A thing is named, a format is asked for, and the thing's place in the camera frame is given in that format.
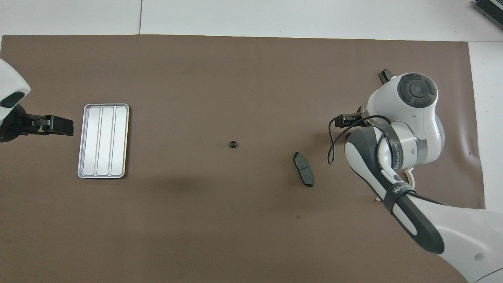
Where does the white curved plastic bracket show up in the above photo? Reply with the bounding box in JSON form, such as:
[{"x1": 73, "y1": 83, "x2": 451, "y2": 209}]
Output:
[{"x1": 374, "y1": 167, "x2": 416, "y2": 203}]

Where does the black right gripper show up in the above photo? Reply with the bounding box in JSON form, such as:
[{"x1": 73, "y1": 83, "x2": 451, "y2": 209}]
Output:
[{"x1": 334, "y1": 103, "x2": 372, "y2": 128}]

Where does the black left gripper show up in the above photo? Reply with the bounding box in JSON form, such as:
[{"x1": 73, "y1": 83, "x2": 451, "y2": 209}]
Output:
[{"x1": 0, "y1": 103, "x2": 74, "y2": 143}]

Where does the brown paper table mat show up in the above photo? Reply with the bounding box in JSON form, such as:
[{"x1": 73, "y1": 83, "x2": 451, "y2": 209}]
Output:
[{"x1": 0, "y1": 35, "x2": 490, "y2": 283}]

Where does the grey ridged device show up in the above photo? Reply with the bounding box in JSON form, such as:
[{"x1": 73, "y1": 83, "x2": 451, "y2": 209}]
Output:
[{"x1": 474, "y1": 0, "x2": 503, "y2": 25}]

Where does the silver metal ribbed tray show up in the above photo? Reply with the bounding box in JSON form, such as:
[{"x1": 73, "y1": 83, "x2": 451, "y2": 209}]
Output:
[{"x1": 77, "y1": 103, "x2": 130, "y2": 179}]

